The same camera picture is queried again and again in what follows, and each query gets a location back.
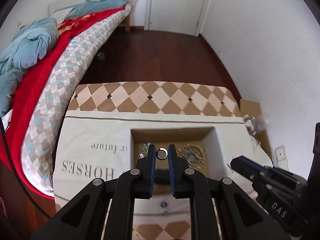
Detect silver chain bracelet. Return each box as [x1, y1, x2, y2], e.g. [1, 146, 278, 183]
[180, 146, 203, 165]

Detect white patterned bag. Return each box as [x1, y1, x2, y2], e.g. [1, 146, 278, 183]
[242, 114, 261, 152]

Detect bed with checkered sheet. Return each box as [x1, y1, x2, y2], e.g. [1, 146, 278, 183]
[13, 0, 138, 198]

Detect silver ring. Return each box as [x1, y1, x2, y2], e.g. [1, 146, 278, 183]
[156, 147, 169, 160]

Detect white cardboard box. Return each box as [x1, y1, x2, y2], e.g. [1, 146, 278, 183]
[131, 127, 236, 217]

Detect blue quilt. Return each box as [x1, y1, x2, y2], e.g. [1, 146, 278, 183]
[1, 0, 128, 117]

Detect brown cardboard box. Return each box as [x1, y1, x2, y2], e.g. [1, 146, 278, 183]
[240, 99, 272, 159]

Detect silver chain cluster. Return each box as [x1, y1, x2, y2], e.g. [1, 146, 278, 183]
[139, 142, 151, 159]

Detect black smart watch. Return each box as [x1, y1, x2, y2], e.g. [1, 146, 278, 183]
[154, 169, 170, 185]

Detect white door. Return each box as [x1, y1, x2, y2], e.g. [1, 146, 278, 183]
[144, 0, 209, 36]

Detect wooden bead bracelet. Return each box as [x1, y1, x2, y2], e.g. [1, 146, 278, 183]
[175, 143, 207, 173]

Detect checkered beige tablecloth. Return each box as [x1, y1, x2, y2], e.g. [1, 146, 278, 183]
[52, 81, 271, 240]

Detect small cup on floor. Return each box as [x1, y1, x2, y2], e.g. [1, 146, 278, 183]
[97, 52, 105, 61]

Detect red blanket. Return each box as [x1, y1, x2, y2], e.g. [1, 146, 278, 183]
[1, 4, 131, 199]

